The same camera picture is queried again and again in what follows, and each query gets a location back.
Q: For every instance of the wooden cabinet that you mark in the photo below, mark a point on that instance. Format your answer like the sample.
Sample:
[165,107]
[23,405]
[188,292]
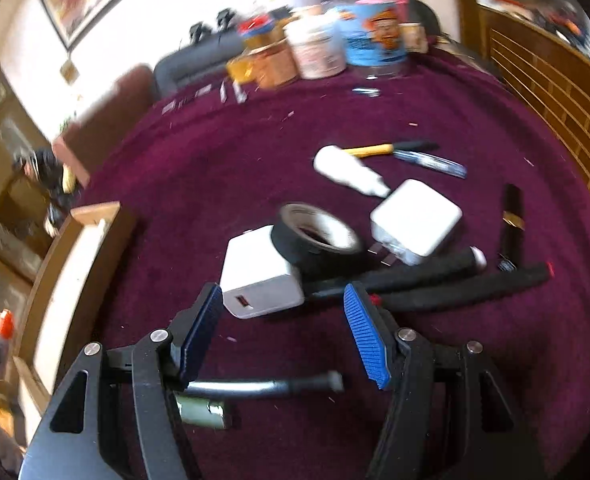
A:
[550,85]

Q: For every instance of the small brass lock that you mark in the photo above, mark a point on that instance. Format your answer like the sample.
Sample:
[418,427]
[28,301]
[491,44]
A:
[200,412]

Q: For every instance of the white power adapter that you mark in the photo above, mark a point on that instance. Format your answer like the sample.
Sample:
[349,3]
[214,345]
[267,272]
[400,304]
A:
[415,215]

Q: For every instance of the brown chair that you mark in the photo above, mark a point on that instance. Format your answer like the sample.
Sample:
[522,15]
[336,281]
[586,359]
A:
[105,120]

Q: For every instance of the silver and black pen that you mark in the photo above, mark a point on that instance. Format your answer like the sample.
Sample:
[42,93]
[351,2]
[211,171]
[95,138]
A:
[255,388]

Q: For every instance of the black gold lipstick tube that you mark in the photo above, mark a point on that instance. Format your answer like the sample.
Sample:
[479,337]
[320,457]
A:
[512,205]

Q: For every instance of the row of colourful shelf items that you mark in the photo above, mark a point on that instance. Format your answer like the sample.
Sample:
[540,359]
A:
[535,0]

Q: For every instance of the small metal clip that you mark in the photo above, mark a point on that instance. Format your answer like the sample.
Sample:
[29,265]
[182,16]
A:
[366,91]

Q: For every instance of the red lid jar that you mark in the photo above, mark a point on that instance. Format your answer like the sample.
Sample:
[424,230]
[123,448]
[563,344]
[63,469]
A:
[257,30]

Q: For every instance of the blue marker pen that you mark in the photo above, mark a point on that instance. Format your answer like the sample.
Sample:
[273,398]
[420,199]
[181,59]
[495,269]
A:
[430,162]

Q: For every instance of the black marker with red tip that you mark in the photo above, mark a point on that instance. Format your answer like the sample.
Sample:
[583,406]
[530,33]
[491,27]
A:
[475,287]

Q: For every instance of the black marker with white cap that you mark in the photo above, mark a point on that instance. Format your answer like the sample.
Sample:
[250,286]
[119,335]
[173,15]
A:
[425,270]

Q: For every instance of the yellow black pen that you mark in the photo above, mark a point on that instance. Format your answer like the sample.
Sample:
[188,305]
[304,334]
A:
[375,149]

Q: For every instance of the small black object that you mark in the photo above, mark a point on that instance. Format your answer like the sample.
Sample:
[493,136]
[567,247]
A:
[227,19]
[200,32]

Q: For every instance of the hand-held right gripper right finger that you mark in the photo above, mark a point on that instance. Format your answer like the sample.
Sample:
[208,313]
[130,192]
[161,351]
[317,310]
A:
[367,340]

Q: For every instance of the white glue bottle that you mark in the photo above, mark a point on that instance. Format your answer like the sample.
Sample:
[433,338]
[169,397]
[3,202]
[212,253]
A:
[340,167]

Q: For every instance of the blue cartoon label jar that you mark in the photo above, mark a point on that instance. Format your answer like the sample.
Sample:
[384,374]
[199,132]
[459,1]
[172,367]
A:
[370,45]

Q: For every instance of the cardboard roll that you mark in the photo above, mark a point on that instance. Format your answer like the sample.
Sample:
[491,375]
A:
[414,37]

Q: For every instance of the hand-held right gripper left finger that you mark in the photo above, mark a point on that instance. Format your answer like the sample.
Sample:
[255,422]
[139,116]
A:
[202,332]

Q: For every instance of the black tape roll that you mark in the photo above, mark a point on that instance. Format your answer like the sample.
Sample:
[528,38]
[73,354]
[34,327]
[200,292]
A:
[295,252]

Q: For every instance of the white plastic jar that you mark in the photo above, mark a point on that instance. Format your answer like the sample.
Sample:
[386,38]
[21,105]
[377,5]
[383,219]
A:
[317,50]

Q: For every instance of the white USB charger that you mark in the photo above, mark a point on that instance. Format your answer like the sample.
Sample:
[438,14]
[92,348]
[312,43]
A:
[255,270]

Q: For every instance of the orange jar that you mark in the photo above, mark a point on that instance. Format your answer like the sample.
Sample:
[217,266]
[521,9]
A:
[272,67]

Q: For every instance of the black bag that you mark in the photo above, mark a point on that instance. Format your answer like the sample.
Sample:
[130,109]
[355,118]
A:
[425,12]

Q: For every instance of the silver staple strip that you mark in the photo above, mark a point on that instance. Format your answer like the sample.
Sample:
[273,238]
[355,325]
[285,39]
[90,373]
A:
[223,91]
[239,92]
[203,90]
[168,106]

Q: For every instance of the wooden box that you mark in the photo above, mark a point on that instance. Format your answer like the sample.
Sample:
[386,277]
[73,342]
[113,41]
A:
[70,300]

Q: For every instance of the yellow jar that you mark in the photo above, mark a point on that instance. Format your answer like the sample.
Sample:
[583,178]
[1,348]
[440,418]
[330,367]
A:
[239,67]

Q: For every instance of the purple table cloth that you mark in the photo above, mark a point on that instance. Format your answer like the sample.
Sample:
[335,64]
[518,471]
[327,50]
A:
[225,170]

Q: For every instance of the dark grey sofa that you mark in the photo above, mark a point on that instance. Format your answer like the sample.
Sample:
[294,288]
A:
[190,62]

